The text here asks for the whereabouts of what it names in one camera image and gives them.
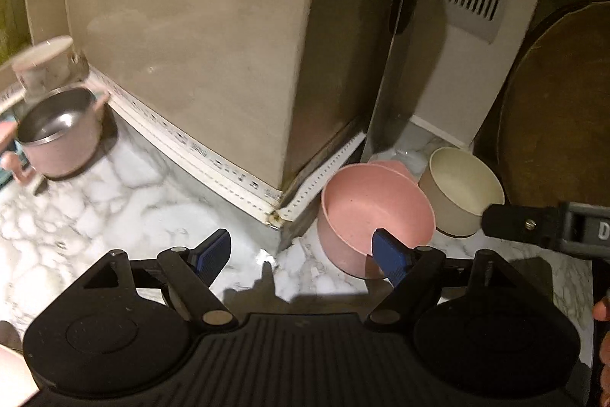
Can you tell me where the beige bowl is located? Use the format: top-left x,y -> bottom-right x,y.
418,147 -> 506,238

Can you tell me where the pink steel-lined bowl with handles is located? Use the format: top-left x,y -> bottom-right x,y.
0,85 -> 111,185

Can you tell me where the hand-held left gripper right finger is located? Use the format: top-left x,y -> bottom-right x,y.
364,228 -> 529,331

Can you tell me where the cleaver with black handle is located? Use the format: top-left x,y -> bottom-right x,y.
367,0 -> 432,164

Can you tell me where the round wooden cutting board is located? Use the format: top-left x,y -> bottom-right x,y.
496,2 -> 610,210

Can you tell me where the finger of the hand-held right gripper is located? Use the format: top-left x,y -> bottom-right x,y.
481,203 -> 568,253

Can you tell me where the person's right hand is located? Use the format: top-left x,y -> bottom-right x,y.
592,291 -> 610,407

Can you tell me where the floral ceramic bowl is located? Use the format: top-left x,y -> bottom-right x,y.
10,36 -> 82,100

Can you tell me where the music note tape strip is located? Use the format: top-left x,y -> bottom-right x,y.
86,66 -> 368,229

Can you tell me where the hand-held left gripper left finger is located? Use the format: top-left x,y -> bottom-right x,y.
83,228 -> 239,331

